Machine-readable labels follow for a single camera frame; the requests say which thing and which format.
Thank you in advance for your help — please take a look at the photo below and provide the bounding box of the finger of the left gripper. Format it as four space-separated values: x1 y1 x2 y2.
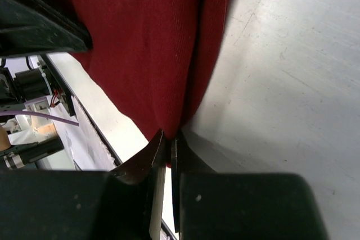
1 0 92 55

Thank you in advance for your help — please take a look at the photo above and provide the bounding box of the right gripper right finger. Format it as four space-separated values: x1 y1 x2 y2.
171 133 329 239

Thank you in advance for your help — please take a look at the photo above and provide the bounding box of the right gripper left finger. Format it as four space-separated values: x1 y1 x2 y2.
1 131 166 239

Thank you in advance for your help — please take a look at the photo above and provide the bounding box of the dark red t-shirt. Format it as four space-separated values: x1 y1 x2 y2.
26 0 245 169

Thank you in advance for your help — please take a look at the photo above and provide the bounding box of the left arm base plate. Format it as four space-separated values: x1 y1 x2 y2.
1 55 75 116

